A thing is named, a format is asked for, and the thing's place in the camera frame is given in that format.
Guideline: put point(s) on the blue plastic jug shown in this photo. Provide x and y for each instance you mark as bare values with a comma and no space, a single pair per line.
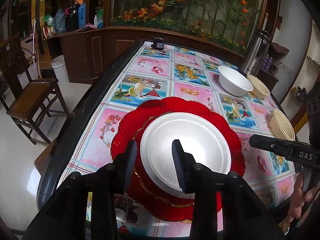
82,16

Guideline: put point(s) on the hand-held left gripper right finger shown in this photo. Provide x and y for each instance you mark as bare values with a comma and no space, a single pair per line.
178,165

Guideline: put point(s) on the white foam plate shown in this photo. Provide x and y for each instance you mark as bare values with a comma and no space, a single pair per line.
187,130

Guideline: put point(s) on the beige ribbed bowl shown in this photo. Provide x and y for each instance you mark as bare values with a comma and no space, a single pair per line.
281,125
260,87

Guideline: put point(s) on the green packet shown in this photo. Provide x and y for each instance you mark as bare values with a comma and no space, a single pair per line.
48,20

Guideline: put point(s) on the white plastic bucket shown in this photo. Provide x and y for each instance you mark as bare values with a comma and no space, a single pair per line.
60,68

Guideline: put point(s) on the colourful printed tablecloth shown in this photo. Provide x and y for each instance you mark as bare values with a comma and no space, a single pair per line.
155,65

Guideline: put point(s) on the purple bottle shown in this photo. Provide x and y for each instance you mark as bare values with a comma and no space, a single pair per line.
271,63
265,63

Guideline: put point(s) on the dark bundle on shelf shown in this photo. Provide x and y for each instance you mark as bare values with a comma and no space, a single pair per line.
298,92

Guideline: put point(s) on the person's right hand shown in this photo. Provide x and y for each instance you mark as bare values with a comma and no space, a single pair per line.
297,205

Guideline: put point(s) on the brown corner shelf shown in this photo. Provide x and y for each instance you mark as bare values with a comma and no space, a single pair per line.
280,48

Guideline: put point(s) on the white foam bowl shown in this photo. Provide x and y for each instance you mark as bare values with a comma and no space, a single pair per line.
233,82

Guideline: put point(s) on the dark wooden cabinet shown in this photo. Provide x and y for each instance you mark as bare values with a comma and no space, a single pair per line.
80,55

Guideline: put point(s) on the glass case with artificial flowers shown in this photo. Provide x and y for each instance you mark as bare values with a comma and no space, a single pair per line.
187,5

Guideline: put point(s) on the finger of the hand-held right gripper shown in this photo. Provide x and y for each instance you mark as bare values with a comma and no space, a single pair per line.
270,145

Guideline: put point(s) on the small black jar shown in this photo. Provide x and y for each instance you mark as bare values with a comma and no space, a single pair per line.
158,43

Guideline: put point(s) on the pink cloth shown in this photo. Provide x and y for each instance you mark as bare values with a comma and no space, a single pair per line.
89,26

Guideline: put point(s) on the steel thermos flask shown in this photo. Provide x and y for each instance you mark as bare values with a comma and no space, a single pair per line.
255,52

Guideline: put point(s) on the wooden chair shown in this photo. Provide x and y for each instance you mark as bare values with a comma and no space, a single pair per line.
32,90

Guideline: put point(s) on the red glass plate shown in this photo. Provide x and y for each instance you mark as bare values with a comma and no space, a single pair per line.
150,107

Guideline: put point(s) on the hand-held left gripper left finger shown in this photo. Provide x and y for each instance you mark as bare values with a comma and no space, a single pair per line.
131,160

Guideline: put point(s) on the black thermos flask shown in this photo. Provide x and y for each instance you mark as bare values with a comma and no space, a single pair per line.
72,17

